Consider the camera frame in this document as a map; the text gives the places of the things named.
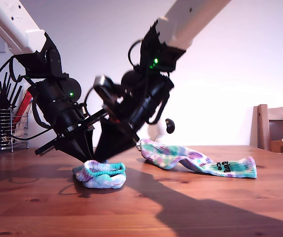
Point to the wooden chair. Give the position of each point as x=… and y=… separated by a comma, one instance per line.
x=261, y=127

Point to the brown cardboard box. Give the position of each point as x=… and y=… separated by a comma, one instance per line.
x=275, y=146

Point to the red and yellow paper packet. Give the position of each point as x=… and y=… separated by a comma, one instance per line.
x=24, y=106

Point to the tie-dye Hugging Face sock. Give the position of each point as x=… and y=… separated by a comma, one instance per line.
x=237, y=169
x=101, y=180

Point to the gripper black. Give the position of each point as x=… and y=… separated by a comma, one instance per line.
x=69, y=126
x=141, y=116

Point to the black chopstick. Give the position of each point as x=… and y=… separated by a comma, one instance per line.
x=17, y=96
x=13, y=91
x=7, y=85
x=3, y=85

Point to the white paper packet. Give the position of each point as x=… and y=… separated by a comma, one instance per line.
x=20, y=133

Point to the white round security camera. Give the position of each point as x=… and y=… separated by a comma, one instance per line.
x=170, y=126

